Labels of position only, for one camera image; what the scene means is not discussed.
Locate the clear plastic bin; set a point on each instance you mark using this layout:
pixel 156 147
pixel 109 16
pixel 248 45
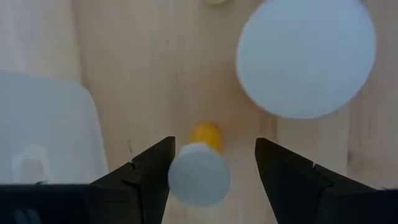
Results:
pixel 46 124

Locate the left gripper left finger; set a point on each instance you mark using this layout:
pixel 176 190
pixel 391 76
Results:
pixel 136 193

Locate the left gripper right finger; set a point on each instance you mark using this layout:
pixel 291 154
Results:
pixel 295 189

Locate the slim orange pill bottle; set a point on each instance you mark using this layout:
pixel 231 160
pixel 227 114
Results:
pixel 199 180

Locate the wide orange pill bottle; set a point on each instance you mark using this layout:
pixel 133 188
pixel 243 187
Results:
pixel 306 59

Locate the slim yellow-green pill bottle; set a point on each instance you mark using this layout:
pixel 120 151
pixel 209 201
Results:
pixel 215 2

